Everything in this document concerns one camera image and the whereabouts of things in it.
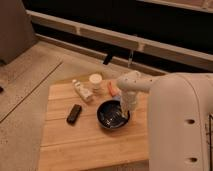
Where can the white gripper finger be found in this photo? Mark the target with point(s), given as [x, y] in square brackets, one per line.
[124, 113]

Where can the black remote control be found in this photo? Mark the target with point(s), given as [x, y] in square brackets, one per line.
[74, 113]

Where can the black table leg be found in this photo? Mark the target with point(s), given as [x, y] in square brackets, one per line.
[107, 59]

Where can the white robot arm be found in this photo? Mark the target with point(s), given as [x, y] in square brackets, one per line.
[179, 108]

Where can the grey cabinet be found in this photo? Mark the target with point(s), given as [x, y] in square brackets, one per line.
[16, 31]

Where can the white cup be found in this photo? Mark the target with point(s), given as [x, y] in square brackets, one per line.
[95, 80]

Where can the black ceramic bowl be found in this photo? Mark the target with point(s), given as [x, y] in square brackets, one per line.
[109, 115]

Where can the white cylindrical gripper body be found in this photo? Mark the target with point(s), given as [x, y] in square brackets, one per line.
[128, 100]

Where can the orange marker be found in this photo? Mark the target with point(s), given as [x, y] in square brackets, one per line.
[111, 90]

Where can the white squeeze bottle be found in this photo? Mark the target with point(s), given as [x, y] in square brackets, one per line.
[82, 91]

